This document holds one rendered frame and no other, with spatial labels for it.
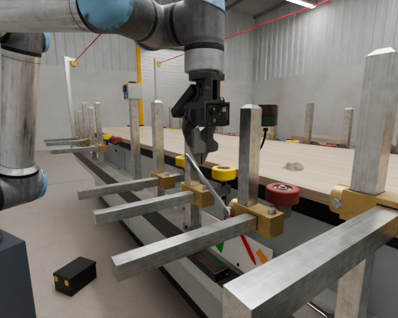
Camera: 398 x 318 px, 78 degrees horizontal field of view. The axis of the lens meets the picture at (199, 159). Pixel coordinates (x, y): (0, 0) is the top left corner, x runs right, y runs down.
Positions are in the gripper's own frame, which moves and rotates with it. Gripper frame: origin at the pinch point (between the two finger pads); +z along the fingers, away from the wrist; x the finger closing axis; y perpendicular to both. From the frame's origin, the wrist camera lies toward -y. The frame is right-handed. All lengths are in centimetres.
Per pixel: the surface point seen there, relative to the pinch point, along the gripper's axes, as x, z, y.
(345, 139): 115, 4, -18
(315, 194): 22.1, 8.4, 18.6
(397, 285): 28, 26, 35
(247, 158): 6.2, -1.1, 10.6
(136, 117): 8, -9, -65
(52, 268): -32, 98, -138
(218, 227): -4.9, 11.4, 14.0
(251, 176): 7.2, 3.1, 11.2
